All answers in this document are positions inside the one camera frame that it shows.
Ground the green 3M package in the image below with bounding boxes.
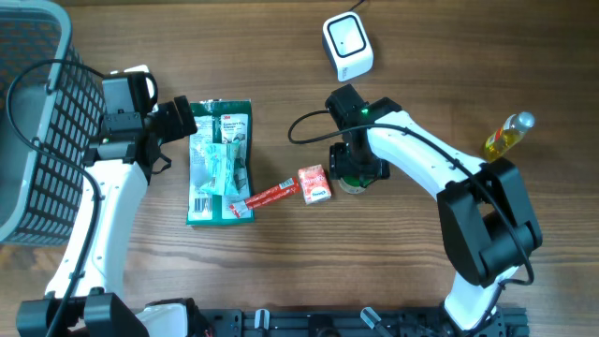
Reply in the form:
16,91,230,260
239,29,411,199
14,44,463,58
186,99,254,227

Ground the yellow liquid bottle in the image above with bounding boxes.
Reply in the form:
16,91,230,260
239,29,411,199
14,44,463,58
482,111,535,162

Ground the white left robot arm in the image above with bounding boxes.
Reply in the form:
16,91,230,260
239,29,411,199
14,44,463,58
17,71,203,336

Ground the teal small packet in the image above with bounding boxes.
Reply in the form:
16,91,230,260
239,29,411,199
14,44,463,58
198,142,240,197

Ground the white barcode scanner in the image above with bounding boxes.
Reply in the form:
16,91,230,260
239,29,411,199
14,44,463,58
322,11,373,82

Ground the red stick packet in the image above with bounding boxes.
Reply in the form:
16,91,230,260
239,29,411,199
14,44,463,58
228,177,300,218

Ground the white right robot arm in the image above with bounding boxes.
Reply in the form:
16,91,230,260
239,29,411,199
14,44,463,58
325,84,543,335

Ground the grey plastic basket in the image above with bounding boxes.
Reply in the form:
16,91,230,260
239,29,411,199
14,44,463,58
1,1,105,246

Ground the green lid jar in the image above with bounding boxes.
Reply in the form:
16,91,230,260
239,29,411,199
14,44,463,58
339,176,374,195

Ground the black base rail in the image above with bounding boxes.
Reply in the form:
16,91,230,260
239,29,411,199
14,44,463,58
135,297,530,337

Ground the pink tissue box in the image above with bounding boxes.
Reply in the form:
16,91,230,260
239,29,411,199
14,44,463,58
298,165,332,205

